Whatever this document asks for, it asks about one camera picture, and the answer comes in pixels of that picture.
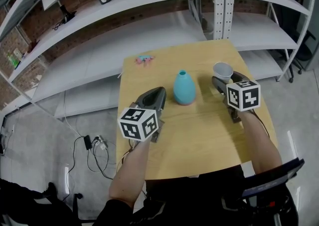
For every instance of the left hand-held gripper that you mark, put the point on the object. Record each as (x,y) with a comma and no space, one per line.
(137,125)

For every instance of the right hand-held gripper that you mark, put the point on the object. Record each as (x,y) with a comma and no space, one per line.
(243,95)

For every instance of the white paper cup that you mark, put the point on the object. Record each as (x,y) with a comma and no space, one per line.
(223,71)

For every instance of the person's left forearm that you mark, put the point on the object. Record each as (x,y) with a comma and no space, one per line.
(132,170)

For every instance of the person's right forearm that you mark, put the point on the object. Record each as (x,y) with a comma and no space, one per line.
(261,145)

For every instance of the pink and teal toy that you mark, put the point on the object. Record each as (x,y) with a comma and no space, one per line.
(144,59)

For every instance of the green plastic bottle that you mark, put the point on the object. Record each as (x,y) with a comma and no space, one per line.
(13,61)

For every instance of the narrow white metal shelving unit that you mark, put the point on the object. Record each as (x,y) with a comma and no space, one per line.
(249,28)

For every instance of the white power strip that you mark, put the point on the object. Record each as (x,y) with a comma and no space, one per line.
(101,144)

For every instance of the black power adapter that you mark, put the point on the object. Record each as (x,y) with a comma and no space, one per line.
(87,142)

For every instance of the black office chair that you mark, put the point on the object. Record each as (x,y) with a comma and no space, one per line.
(76,205)
(305,50)

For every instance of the person's black clothing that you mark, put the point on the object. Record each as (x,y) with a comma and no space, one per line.
(194,202)

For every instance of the small white card box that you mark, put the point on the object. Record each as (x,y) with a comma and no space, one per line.
(17,52)

